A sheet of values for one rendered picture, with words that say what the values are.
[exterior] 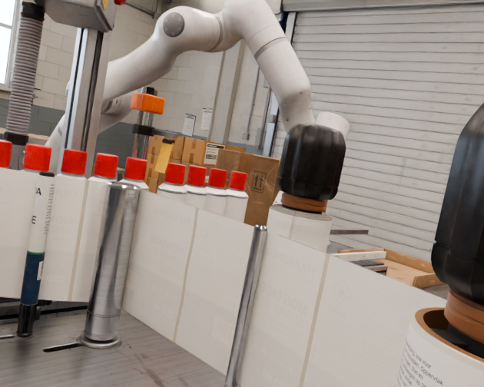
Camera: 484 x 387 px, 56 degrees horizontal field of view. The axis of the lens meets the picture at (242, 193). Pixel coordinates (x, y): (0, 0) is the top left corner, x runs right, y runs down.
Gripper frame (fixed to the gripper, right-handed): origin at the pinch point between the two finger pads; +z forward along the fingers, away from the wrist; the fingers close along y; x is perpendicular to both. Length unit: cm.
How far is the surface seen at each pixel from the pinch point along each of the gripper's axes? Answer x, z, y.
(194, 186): -30.6, -0.1, 1.1
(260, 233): -52, 6, 39
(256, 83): 301, -225, -385
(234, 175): -22.4, -6.2, 0.6
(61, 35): 119, -176, -581
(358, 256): 27.1, -6.1, 4.0
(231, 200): -21.3, -1.4, 1.5
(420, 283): 50, -8, 13
